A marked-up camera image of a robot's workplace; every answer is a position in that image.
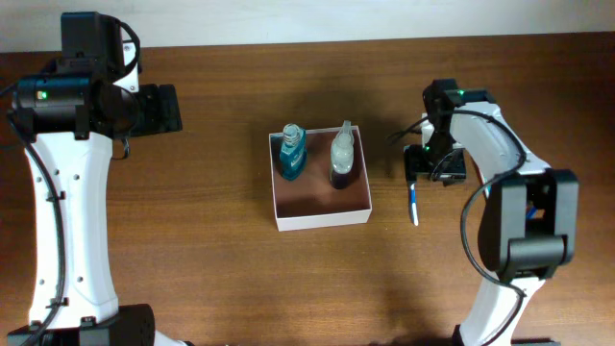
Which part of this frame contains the blue white toothbrush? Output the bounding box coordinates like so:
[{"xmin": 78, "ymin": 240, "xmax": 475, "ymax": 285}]
[{"xmin": 407, "ymin": 182, "xmax": 419, "ymax": 226}]

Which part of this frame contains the teal mouthwash bottle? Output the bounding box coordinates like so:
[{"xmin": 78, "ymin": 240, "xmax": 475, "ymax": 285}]
[{"xmin": 280, "ymin": 123, "xmax": 307, "ymax": 181}]

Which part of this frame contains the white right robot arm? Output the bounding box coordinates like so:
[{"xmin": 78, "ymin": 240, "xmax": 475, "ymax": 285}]
[{"xmin": 404, "ymin": 79, "xmax": 579, "ymax": 346}]

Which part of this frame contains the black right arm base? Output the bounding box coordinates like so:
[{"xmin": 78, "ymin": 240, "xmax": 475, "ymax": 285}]
[{"xmin": 452, "ymin": 325, "xmax": 561, "ymax": 346}]

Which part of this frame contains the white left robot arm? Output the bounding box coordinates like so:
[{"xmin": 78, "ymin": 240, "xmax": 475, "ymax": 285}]
[{"xmin": 8, "ymin": 40, "xmax": 182, "ymax": 345}]

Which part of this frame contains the clear spray bottle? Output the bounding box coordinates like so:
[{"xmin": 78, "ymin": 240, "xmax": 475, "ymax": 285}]
[{"xmin": 330, "ymin": 120, "xmax": 355, "ymax": 189}]

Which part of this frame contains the blue disposable razor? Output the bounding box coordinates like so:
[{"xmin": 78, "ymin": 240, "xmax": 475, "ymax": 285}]
[{"xmin": 526, "ymin": 202, "xmax": 538, "ymax": 219}]

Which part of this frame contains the white cardboard box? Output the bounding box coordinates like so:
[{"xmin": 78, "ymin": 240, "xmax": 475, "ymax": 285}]
[{"xmin": 268, "ymin": 125, "xmax": 373, "ymax": 232}]

